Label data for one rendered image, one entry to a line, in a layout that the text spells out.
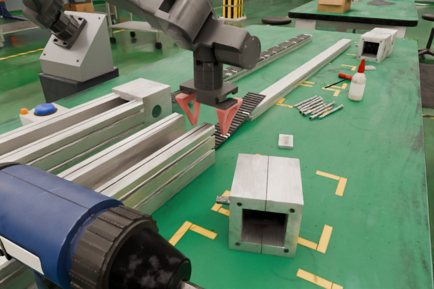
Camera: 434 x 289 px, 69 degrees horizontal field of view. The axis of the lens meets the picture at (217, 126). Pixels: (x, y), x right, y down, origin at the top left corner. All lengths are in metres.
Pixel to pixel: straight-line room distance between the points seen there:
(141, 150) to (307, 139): 0.37
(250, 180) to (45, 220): 0.27
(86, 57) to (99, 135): 0.53
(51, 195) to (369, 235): 0.43
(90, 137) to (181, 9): 0.29
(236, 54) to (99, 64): 0.73
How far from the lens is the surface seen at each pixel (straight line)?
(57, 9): 1.13
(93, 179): 0.51
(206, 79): 0.59
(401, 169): 0.70
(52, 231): 0.22
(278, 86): 0.94
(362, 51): 1.43
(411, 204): 0.62
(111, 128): 0.66
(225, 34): 0.53
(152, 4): 0.55
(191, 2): 0.53
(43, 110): 0.76
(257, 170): 0.44
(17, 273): 0.43
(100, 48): 1.17
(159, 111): 0.74
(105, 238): 0.20
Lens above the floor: 1.13
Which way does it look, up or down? 28 degrees down
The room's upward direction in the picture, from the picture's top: straight up
